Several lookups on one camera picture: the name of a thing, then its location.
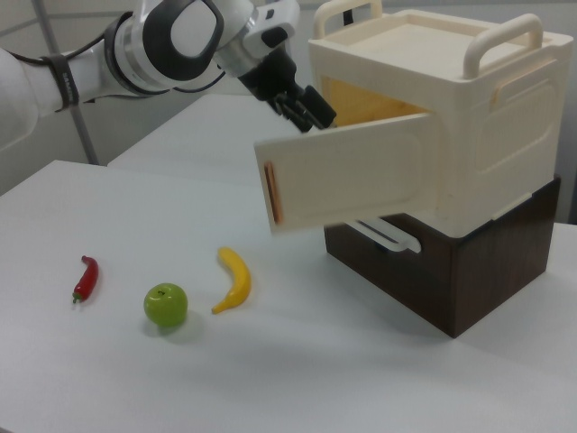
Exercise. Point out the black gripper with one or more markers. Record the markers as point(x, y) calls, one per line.
point(270, 74)

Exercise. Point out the cream cabinet door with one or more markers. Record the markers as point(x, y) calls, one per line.
point(351, 176)

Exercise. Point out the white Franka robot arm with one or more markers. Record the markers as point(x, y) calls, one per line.
point(189, 36)

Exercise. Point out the cream plastic cabinet body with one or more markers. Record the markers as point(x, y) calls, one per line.
point(496, 149)

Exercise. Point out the yellow toy banana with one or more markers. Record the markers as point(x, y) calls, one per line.
point(239, 279)

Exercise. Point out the green toy apple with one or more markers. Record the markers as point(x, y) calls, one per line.
point(165, 306)

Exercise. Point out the dark brown drawer box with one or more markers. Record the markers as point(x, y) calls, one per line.
point(496, 279)

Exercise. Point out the red toy chili pepper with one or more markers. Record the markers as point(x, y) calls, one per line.
point(88, 279)

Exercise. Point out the grey partition post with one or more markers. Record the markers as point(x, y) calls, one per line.
point(88, 140)

